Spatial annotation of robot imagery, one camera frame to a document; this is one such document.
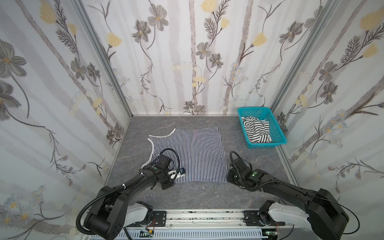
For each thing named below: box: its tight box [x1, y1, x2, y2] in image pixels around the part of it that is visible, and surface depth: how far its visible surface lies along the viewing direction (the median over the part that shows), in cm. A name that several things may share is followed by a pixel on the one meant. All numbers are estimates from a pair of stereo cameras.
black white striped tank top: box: [241, 116, 273, 144], surface depth 112 cm
